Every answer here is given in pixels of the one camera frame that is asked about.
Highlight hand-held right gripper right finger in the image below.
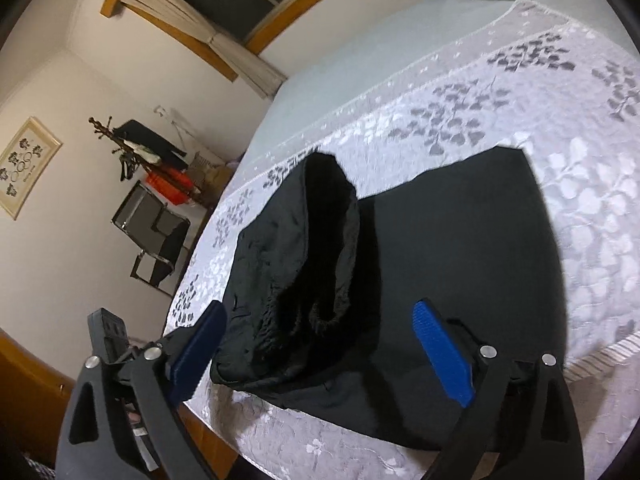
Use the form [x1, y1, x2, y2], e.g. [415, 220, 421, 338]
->
[412, 299, 586, 480]

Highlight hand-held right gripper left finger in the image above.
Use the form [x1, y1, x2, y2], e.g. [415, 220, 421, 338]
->
[54, 301, 228, 480]

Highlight black pants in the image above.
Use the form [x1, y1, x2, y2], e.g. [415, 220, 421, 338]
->
[210, 145, 571, 453]

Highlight black metal chair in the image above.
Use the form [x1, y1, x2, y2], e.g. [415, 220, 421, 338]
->
[111, 180, 192, 291]

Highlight red bag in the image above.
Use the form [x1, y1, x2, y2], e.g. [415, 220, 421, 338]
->
[146, 167, 193, 206]

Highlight black clothes hanger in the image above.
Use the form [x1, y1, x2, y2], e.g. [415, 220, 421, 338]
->
[117, 155, 142, 181]

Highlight beige woven bag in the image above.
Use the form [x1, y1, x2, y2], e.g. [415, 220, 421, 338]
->
[189, 152, 233, 201]

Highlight white hanging garment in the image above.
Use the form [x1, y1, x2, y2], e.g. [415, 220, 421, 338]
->
[125, 140, 161, 162]

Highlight wooden coat rack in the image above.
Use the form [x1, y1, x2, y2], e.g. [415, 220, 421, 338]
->
[89, 116, 211, 206]

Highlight black hanging garment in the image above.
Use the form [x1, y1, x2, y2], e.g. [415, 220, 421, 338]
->
[114, 119, 188, 171]

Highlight white pole stand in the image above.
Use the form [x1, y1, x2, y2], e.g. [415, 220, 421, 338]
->
[154, 105, 201, 153]

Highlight grey floral bedspread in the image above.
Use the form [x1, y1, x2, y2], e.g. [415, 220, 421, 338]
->
[167, 0, 640, 480]

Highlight beige tied curtain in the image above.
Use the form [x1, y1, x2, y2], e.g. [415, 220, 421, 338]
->
[122, 0, 288, 98]

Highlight framed wall picture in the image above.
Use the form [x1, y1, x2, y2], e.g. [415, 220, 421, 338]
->
[0, 116, 63, 221]

